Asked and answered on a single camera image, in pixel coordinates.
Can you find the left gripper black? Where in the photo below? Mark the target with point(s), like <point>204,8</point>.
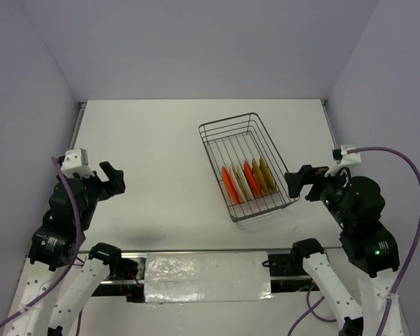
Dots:
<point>116,179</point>

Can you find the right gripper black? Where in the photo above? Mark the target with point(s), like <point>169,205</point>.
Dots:
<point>307,173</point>

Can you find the cream plate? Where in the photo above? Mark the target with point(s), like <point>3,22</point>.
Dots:
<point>244,184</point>
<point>237,185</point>

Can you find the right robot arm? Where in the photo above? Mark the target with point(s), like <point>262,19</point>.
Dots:
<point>356,203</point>

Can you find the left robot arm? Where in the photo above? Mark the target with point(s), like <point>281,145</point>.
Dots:
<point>46,309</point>

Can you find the mustard plate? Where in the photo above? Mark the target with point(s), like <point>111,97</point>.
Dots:
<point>259,177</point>
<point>267,175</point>

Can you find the orange plate middle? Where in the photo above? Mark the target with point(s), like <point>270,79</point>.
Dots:
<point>253,184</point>

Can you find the orange plate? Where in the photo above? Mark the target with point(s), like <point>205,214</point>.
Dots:
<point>253,184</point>
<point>229,186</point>

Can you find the orange plate front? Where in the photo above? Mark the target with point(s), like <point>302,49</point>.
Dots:
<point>229,186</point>

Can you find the silver tape sheet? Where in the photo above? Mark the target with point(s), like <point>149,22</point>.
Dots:
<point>206,277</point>

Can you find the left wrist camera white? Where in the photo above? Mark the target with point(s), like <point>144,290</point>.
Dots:
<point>75,164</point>

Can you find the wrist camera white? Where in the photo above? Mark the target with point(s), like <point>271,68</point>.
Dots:
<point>75,164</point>
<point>345,157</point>

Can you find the wire dish rack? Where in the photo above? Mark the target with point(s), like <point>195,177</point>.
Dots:
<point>231,144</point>

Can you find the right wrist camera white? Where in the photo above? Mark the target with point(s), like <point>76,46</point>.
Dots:
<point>345,157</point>

